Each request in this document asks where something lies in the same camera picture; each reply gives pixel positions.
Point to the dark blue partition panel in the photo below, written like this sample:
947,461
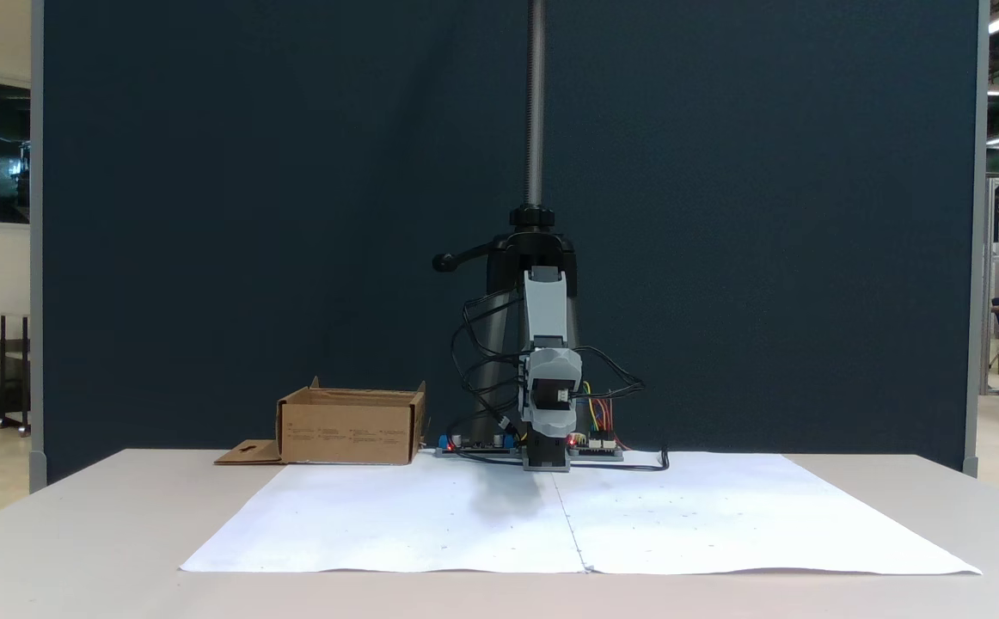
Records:
293,215

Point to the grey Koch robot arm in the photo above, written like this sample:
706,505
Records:
546,301

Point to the black camera tripod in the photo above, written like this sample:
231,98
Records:
535,103

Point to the brown cardboard box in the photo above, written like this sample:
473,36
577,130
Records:
345,434

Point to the black wheeled cart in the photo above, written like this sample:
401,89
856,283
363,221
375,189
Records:
16,378

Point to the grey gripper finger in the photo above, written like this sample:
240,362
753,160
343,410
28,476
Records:
548,420

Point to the white framed window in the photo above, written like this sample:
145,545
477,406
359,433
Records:
11,155

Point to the blue circuit board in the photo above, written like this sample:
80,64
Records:
474,447

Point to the white paper sheet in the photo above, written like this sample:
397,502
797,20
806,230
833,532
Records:
740,524
379,524

